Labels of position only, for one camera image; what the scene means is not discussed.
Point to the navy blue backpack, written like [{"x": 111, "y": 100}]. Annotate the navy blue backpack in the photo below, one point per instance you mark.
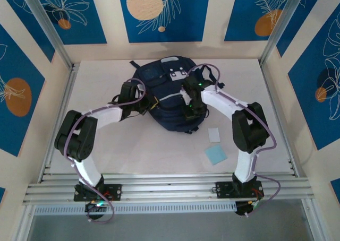
[{"x": 170, "y": 113}]

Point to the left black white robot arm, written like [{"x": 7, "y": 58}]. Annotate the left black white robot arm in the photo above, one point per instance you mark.
[{"x": 77, "y": 140}]

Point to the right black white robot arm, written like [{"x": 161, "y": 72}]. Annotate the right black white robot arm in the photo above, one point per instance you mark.
[{"x": 249, "y": 129}]

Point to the white sticky note pad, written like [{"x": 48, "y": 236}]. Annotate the white sticky note pad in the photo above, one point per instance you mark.
[{"x": 214, "y": 134}]

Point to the light blue sticky note pad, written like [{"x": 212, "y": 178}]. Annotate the light blue sticky note pad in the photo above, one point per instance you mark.
[{"x": 216, "y": 155}]

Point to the black controller board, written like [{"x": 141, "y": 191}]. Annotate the black controller board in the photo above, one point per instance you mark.
[
  {"x": 247, "y": 208},
  {"x": 95, "y": 208}
]

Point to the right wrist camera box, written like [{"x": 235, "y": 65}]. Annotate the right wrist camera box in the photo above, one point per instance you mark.
[{"x": 186, "y": 96}]

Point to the aluminium side rail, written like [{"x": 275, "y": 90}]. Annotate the aluminium side rail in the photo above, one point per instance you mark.
[
  {"x": 68, "y": 92},
  {"x": 268, "y": 84}
]

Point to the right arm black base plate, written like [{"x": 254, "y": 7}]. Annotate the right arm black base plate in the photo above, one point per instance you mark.
[{"x": 224, "y": 190}]

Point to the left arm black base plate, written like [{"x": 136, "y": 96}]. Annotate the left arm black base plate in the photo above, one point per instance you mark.
[{"x": 114, "y": 192}]

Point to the aluminium frame post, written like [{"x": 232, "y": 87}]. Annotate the aluminium frame post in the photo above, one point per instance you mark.
[
  {"x": 285, "y": 20},
  {"x": 44, "y": 20}
]

